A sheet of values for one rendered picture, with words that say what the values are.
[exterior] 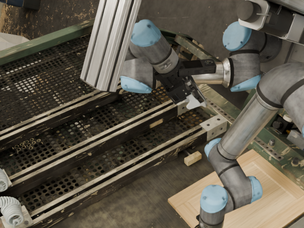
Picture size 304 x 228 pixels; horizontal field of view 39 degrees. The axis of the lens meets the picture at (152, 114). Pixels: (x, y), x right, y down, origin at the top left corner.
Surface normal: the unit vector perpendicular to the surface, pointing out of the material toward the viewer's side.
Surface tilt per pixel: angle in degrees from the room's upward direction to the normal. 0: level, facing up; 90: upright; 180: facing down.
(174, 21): 0
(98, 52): 0
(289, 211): 59
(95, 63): 0
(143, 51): 54
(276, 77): 24
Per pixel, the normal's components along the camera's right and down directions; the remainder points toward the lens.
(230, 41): -0.73, -0.17
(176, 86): -0.53, -0.58
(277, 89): -0.92, 0.13
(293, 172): -0.04, -0.75
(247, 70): 0.07, -0.08
